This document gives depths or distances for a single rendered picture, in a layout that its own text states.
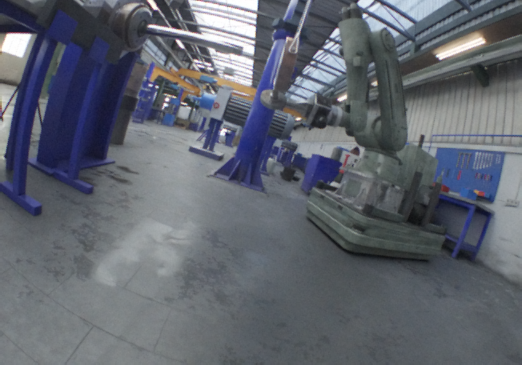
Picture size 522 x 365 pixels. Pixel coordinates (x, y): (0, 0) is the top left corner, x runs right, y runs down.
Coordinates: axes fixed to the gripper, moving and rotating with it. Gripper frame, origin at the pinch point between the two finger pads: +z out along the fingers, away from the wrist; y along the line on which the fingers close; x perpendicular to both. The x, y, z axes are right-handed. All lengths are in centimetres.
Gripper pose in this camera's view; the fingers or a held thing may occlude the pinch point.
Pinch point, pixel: (291, 103)
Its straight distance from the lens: 176.0
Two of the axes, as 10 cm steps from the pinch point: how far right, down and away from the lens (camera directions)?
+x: -1.4, 8.0, -5.8
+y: 1.9, -5.5, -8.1
